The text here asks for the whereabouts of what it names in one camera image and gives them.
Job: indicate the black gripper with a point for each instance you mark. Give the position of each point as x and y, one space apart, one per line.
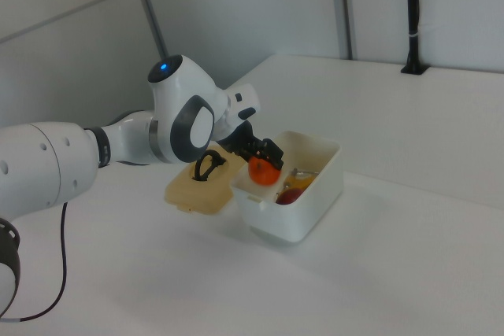
240 139

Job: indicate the orange toy fruit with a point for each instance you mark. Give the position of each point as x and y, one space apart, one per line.
263 174

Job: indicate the red toy apple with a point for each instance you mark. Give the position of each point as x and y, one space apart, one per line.
289 196

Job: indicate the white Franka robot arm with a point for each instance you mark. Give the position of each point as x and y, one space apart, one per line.
47 163

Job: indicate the white plastic container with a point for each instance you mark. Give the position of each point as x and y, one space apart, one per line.
291 218

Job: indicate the yellow item with metal parts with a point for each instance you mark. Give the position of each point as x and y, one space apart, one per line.
301 182

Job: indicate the beige plastic lid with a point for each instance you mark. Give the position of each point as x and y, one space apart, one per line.
197 194

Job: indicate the black pole with base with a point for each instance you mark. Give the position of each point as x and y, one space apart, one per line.
412 17

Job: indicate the grey partition corner post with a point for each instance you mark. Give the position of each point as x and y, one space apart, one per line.
151 9

